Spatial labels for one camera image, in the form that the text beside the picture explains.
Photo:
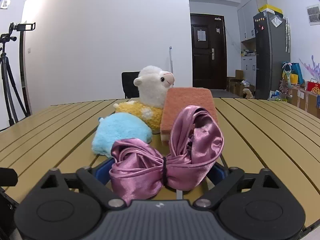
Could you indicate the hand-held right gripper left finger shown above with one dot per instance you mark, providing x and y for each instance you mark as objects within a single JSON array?
[{"x": 102, "y": 171}]

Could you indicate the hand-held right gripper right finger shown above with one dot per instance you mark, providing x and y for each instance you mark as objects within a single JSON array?
[{"x": 220, "y": 173}]

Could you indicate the pink satin cloth bow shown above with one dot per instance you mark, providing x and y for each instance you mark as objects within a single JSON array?
[{"x": 140, "y": 165}]

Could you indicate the light blue plush toy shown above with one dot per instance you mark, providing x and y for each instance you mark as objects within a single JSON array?
[{"x": 120, "y": 132}]

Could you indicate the orange sponge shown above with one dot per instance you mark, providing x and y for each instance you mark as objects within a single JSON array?
[{"x": 185, "y": 105}]

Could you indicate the white and yellow alpaca plush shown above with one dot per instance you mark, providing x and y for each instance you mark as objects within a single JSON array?
[{"x": 152, "y": 85}]

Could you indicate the tan folding table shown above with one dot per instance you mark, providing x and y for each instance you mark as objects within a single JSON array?
[{"x": 262, "y": 142}]

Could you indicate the cardboard box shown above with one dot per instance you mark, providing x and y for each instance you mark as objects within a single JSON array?
[
  {"x": 299, "y": 97},
  {"x": 235, "y": 85}
]

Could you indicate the black folding chair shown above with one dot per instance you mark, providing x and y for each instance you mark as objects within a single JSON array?
[{"x": 130, "y": 85}]

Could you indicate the dark brown door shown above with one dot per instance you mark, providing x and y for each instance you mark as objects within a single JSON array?
[{"x": 207, "y": 67}]

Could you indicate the white base cabinets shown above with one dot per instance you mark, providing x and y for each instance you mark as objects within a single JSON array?
[{"x": 248, "y": 70}]

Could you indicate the grey refrigerator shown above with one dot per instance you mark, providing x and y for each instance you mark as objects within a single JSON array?
[{"x": 267, "y": 62}]

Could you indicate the blue gift bag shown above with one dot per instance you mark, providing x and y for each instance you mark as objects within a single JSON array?
[{"x": 296, "y": 73}]

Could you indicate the red gift box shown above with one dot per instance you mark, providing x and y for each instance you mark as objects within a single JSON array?
[{"x": 313, "y": 88}]

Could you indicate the purple artificial flowers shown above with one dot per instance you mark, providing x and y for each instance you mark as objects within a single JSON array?
[{"x": 312, "y": 67}]

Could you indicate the black tripod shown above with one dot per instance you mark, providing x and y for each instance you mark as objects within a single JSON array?
[{"x": 6, "y": 38}]

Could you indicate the yellow box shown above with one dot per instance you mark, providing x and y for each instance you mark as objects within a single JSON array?
[{"x": 271, "y": 9}]

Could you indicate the white wall cabinets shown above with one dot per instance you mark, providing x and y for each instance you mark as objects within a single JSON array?
[{"x": 248, "y": 20}]

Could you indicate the wall electrical panel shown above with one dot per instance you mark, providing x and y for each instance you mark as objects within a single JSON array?
[{"x": 313, "y": 15}]

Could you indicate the white wall device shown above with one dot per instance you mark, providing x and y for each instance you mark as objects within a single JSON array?
[{"x": 5, "y": 4}]

